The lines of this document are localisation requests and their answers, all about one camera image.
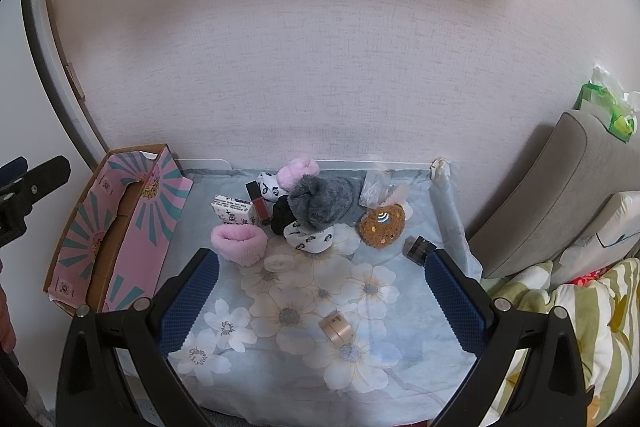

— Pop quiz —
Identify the floral light blue cloth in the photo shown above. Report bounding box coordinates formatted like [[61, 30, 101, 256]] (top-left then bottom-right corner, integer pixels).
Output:
[[167, 164, 482, 414]]

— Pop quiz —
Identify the pink fluffy wristband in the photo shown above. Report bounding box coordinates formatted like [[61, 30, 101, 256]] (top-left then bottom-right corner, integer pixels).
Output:
[[210, 224, 262, 264]]

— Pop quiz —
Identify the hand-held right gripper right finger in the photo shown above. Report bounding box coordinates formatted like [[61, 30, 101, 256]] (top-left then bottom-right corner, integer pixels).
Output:
[[424, 249, 591, 427]]

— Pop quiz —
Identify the white desk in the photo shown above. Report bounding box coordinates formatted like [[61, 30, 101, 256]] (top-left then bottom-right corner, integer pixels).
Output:
[[177, 157, 435, 172]]

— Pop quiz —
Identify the white band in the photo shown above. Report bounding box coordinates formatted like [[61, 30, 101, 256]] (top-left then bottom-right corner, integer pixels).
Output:
[[264, 254, 297, 276]]

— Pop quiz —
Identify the small white printed box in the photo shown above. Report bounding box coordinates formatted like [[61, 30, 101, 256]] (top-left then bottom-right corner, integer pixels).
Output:
[[210, 195, 256, 226]]

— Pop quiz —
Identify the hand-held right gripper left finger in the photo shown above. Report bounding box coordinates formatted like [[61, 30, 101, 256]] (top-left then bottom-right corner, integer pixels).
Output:
[[56, 248, 221, 427]]

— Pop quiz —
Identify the large panda print scrunchie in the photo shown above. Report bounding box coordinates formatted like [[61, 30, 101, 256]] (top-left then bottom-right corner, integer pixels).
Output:
[[283, 222, 335, 254]]

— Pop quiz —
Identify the red lip gloss tube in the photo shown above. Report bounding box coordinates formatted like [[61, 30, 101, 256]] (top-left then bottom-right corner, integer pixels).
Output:
[[245, 180, 274, 228]]

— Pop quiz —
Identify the grey fluffy scrunchie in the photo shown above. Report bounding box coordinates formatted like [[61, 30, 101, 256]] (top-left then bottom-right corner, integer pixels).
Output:
[[286, 176, 362, 230]]

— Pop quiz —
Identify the green tissue pack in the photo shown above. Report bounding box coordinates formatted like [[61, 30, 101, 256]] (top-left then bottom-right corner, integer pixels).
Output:
[[573, 65, 640, 142]]

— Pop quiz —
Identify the small black box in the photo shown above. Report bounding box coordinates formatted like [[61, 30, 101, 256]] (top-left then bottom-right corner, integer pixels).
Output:
[[403, 235, 439, 269]]

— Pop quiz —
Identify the brown plush cookie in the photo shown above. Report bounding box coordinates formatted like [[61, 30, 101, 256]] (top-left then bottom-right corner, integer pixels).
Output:
[[358, 202, 409, 249]]

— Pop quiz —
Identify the small panda print scrunchie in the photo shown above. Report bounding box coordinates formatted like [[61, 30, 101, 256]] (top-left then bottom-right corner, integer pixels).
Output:
[[257, 172, 292, 204]]

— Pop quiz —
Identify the grey cushion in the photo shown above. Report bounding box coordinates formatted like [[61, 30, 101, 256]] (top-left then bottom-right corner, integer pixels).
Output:
[[469, 110, 640, 280]]

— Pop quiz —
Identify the pink sunburst cardboard box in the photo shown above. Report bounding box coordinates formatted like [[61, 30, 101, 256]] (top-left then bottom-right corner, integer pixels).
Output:
[[42, 143, 194, 319]]

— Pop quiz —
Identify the white pillow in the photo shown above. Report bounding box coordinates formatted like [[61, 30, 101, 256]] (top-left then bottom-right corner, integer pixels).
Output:
[[549, 191, 640, 289]]

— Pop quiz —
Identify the gold tape roll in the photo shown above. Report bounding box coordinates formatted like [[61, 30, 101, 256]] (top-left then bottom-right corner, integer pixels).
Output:
[[318, 312, 354, 349]]

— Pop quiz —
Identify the person's left hand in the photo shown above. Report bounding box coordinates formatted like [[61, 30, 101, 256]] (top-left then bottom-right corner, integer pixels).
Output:
[[0, 258, 17, 354]]

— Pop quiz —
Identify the pink fluffy scrunchie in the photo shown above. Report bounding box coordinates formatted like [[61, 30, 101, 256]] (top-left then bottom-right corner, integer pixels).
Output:
[[278, 158, 321, 188]]

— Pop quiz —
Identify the door hinge plate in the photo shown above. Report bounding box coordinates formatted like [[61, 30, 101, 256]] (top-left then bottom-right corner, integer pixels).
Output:
[[66, 63, 85, 102]]

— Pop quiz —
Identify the white door frame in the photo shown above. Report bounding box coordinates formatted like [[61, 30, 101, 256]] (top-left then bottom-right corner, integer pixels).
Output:
[[21, 0, 112, 170]]

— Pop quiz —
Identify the clear plastic bag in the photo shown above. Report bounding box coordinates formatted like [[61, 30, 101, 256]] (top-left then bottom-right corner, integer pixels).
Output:
[[359, 169, 411, 210]]

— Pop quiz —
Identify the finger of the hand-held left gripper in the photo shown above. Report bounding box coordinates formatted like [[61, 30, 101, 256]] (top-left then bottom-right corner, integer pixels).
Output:
[[0, 158, 27, 180], [0, 155, 71, 208]]

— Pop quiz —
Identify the black scrunchie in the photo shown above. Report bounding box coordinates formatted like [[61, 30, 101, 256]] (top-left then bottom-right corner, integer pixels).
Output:
[[271, 196, 302, 236]]

